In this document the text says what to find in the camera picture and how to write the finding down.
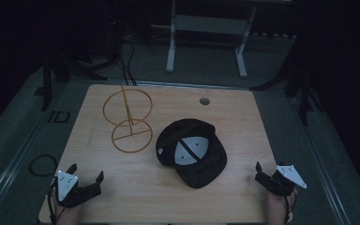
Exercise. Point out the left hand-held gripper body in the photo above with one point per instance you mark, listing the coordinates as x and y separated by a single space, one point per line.
67 187

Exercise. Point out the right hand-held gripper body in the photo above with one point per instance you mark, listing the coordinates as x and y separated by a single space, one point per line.
281 181

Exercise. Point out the black baseball cap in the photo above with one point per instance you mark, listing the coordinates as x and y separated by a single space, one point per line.
191 153

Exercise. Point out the person's left hand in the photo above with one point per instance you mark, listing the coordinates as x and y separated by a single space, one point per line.
67 215

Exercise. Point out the person's right hand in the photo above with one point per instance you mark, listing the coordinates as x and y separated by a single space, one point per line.
278 208

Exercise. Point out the black tripod stand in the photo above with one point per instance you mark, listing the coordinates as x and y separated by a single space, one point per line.
59 68
296 84

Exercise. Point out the white metal stand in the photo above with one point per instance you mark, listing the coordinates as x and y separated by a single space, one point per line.
207 34

